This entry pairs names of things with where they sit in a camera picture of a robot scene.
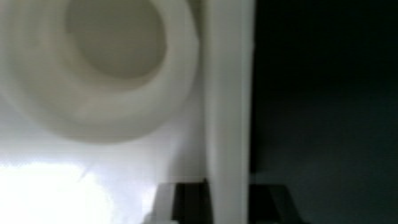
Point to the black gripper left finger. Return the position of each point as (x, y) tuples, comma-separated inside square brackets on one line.
[(181, 205)]

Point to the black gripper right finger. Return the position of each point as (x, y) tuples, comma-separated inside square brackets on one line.
[(272, 209)]

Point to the white square tabletop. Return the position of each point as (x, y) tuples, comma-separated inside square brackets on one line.
[(124, 107)]

